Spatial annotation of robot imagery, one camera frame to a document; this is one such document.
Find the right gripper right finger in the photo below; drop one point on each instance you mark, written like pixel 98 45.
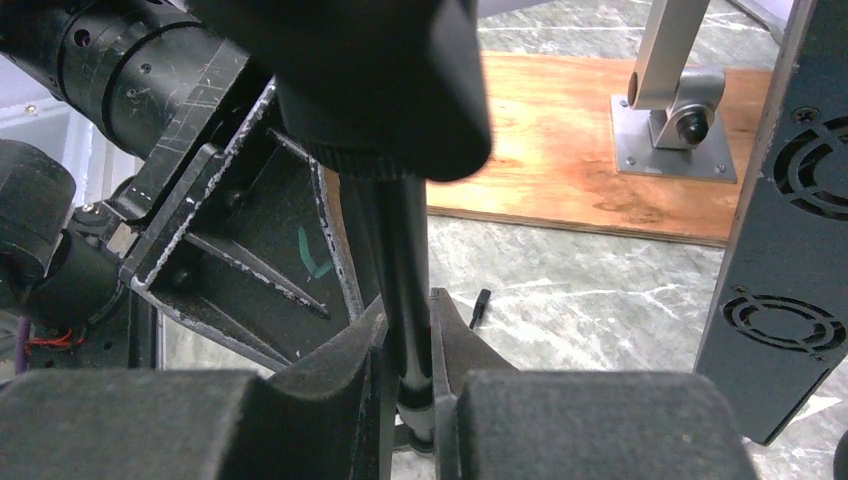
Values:
pixel 493 421

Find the blue network switch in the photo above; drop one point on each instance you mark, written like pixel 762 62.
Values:
pixel 777 324

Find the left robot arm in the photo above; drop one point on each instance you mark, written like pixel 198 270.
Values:
pixel 157 84

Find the black tripod shock-mount stand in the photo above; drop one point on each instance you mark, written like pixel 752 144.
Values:
pixel 389 94

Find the metal switch stand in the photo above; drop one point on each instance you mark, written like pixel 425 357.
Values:
pixel 667 124

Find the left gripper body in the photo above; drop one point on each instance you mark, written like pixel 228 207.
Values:
pixel 212 195

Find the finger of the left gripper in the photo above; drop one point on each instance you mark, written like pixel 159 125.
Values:
pixel 327 190
pixel 240 284

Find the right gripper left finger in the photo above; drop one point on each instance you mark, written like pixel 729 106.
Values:
pixel 329 416

